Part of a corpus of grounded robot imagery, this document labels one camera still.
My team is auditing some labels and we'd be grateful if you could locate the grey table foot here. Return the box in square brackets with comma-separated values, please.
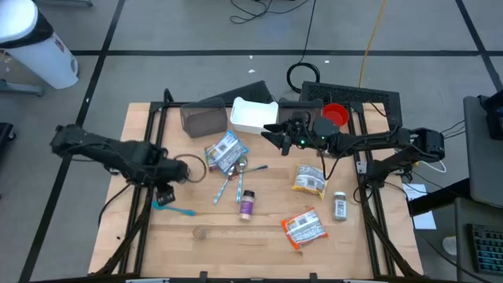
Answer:
[33, 0, 94, 8]
[0, 78, 43, 97]

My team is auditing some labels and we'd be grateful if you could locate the grey label spice jar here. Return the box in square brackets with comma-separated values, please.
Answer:
[332, 191, 348, 222]

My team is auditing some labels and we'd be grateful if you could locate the purple bowl metal spoon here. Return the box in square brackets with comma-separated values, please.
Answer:
[213, 164, 238, 206]

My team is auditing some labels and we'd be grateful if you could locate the silver spoon pale blue handle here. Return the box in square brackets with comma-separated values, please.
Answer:
[235, 156, 249, 204]

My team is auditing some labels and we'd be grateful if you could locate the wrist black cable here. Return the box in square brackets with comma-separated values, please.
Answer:
[318, 148, 354, 182]
[174, 153, 207, 184]

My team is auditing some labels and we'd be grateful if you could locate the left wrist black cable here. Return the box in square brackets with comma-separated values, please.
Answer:
[174, 153, 207, 184]

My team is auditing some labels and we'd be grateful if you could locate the white plastic bin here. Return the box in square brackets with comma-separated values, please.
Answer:
[229, 96, 280, 135]

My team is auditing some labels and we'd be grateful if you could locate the white computer mouse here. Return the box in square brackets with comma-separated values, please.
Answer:
[442, 235, 459, 256]

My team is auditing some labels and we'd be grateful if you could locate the teal silicone spoon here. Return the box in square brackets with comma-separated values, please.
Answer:
[151, 200, 197, 218]

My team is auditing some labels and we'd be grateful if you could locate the teal handle metal spoon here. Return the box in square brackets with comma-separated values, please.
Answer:
[235, 164, 269, 177]

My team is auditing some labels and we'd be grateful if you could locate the black aluminium table frame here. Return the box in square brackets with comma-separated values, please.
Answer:
[94, 88, 424, 283]

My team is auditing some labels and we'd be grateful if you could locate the tangled black floor cable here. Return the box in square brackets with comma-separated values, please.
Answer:
[229, 0, 311, 24]

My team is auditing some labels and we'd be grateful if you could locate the backlit black keyboard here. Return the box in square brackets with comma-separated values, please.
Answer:
[466, 222, 503, 276]

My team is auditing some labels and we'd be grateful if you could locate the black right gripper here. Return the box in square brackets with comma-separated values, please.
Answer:
[260, 111, 315, 156]

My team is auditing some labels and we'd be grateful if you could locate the dark grey desk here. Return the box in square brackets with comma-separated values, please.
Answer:
[454, 196, 503, 283]

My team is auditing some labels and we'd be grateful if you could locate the white paper sheet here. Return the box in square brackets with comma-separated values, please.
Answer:
[402, 182, 437, 231]

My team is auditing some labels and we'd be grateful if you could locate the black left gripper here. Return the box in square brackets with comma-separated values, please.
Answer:
[151, 155, 190, 205]

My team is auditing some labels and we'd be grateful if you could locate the coiled black floor cable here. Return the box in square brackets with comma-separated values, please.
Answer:
[285, 0, 321, 94]

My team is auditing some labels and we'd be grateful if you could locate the yellow floor cable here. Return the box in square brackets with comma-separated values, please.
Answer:
[358, 0, 388, 88]

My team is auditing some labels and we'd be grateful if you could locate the grey translucent plastic bin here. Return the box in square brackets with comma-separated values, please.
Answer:
[179, 97, 229, 139]
[277, 97, 325, 134]

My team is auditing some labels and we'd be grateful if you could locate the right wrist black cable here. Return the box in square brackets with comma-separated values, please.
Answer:
[318, 148, 354, 182]

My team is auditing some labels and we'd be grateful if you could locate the black desktop device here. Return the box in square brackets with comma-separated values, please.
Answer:
[477, 89, 503, 142]

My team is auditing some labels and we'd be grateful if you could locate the white trash can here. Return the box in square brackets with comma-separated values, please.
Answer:
[0, 0, 79, 90]

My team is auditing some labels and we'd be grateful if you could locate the orange ramen packet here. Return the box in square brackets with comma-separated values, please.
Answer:
[281, 207, 330, 252]

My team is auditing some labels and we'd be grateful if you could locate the yellow ramen packet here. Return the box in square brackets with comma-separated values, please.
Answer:
[291, 163, 329, 200]

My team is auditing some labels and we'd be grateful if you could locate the black desk beam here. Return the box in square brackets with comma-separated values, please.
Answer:
[407, 177, 471, 217]

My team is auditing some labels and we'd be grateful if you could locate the purple label spice jar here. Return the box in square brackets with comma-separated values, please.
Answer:
[239, 189, 256, 222]

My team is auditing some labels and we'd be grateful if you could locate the blue white ramen packet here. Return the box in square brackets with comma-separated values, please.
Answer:
[204, 130, 251, 175]

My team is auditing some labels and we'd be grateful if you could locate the white cable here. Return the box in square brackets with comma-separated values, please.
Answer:
[422, 159, 448, 174]

